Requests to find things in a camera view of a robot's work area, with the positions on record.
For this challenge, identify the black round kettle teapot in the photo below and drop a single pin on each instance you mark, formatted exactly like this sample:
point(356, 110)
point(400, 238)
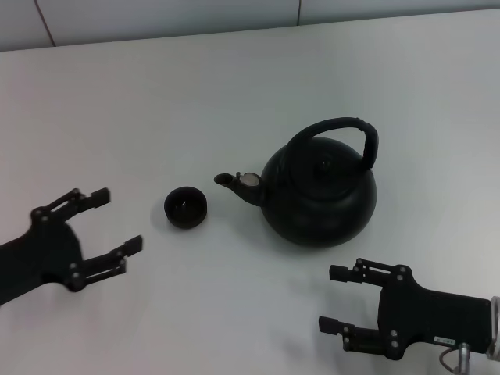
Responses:
point(320, 203)

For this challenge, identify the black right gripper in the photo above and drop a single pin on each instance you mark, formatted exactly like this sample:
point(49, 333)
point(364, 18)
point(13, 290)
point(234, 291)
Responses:
point(429, 316)

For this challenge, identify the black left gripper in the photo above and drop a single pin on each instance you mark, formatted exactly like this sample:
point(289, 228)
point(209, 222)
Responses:
point(43, 254)

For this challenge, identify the small dark brown teacup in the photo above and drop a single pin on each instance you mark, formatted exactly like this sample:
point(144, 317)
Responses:
point(185, 209)

